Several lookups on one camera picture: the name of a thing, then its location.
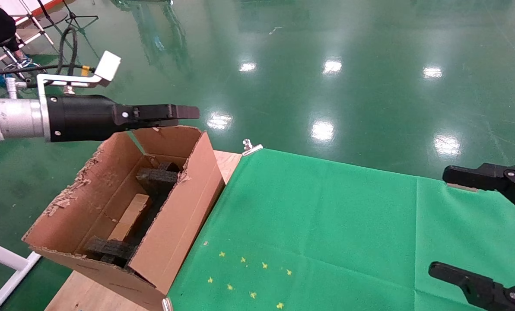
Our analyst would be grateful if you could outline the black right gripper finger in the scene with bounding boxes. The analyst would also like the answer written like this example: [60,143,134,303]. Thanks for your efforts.
[428,261,515,311]
[442,162,515,219]

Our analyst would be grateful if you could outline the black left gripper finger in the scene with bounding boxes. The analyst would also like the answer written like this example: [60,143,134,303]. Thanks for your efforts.
[113,104,200,126]
[124,120,180,130]

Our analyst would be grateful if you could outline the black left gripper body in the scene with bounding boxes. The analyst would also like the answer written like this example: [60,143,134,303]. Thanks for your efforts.
[46,94,130,143]

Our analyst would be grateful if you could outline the brown cardboard box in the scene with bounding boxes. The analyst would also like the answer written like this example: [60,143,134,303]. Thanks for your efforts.
[108,194,153,242]

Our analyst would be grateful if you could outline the large open brown carton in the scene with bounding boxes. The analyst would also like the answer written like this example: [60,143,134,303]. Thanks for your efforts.
[22,125,226,311]

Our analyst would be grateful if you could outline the black foam block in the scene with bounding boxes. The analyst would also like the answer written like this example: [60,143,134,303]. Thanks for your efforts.
[84,235,138,266]
[136,161,184,195]

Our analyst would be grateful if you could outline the chrome stool base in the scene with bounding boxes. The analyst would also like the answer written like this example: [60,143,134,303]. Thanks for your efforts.
[0,43,47,87]

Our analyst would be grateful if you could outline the white folding stand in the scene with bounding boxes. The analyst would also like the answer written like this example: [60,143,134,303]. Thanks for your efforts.
[7,0,56,48]

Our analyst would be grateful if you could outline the black tripod stand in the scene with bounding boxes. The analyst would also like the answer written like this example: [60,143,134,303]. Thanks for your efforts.
[61,0,99,35]

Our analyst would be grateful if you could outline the white board with orange edge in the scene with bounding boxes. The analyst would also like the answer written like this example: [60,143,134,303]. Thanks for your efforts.
[0,0,64,20]

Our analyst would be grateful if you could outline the green table cloth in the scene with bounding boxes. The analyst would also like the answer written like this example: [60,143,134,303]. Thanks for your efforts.
[167,148,515,311]

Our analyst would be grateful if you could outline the black camera cable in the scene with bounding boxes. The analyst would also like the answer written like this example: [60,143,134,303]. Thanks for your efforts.
[0,25,96,78]

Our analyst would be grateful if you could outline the white metal frame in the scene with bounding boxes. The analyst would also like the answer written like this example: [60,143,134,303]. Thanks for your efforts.
[0,237,42,311]

